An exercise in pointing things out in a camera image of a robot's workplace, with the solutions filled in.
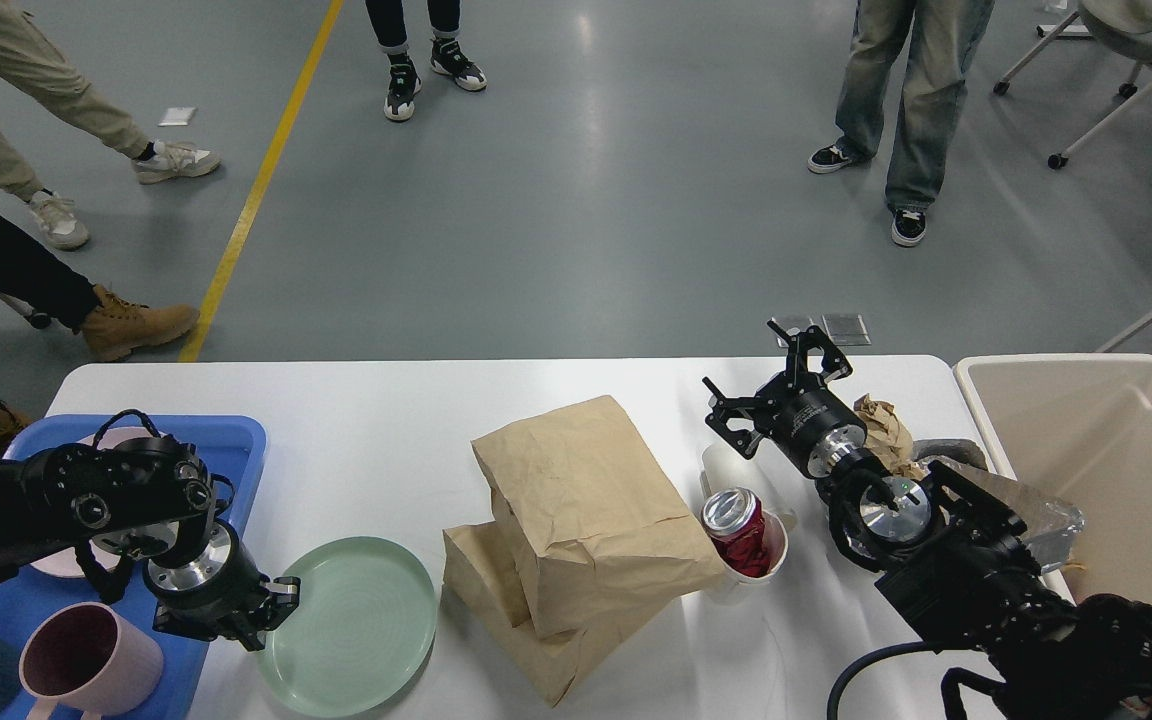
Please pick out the grey crumpled wrapper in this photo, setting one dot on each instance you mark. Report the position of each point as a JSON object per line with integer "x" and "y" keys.
{"x": 965, "y": 451}

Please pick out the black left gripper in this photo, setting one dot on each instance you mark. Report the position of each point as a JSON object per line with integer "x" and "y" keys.
{"x": 221, "y": 594}

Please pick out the crumpled brown paper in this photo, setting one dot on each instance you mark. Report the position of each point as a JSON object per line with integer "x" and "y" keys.
{"x": 888, "y": 438}

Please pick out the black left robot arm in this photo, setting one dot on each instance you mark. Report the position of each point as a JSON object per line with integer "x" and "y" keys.
{"x": 148, "y": 502}

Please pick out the green plate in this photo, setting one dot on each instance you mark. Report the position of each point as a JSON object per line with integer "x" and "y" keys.
{"x": 365, "y": 624}

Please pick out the brown paper bag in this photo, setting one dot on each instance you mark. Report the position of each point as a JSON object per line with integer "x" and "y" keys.
{"x": 480, "y": 569}
{"x": 593, "y": 524}

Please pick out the seated person tan boots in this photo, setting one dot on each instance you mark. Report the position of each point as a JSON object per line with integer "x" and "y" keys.
{"x": 111, "y": 326}

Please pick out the white paper cup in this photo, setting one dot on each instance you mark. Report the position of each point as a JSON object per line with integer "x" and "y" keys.
{"x": 725, "y": 468}

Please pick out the white office chair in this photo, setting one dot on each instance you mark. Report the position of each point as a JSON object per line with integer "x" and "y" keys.
{"x": 1122, "y": 27}

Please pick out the lower brown paper bag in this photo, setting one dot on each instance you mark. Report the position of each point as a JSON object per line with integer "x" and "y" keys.
{"x": 480, "y": 569}

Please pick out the pink plate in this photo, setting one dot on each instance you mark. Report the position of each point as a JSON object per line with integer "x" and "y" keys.
{"x": 64, "y": 564}

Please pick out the clear plastic wrapper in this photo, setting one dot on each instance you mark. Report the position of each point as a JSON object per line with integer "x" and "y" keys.
{"x": 1053, "y": 525}

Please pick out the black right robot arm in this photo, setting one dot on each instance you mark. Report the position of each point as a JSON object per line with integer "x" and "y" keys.
{"x": 949, "y": 557}

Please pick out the upper brown paper bag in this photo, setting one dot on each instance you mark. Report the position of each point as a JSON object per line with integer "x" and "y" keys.
{"x": 593, "y": 524}

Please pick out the crushed red soda can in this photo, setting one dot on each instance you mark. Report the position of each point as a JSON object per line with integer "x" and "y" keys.
{"x": 733, "y": 518}

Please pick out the white paper scrap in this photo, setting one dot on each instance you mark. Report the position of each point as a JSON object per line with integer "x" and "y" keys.
{"x": 178, "y": 116}

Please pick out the metal floor socket plate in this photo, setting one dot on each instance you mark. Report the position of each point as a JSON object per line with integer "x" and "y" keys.
{"x": 844, "y": 329}

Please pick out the pink mug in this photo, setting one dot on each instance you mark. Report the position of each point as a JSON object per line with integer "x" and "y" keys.
{"x": 88, "y": 657}

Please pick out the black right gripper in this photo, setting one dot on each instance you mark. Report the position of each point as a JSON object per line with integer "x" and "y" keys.
{"x": 813, "y": 429}

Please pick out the beige plastic bin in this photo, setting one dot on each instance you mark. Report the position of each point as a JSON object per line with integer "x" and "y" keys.
{"x": 1078, "y": 426}

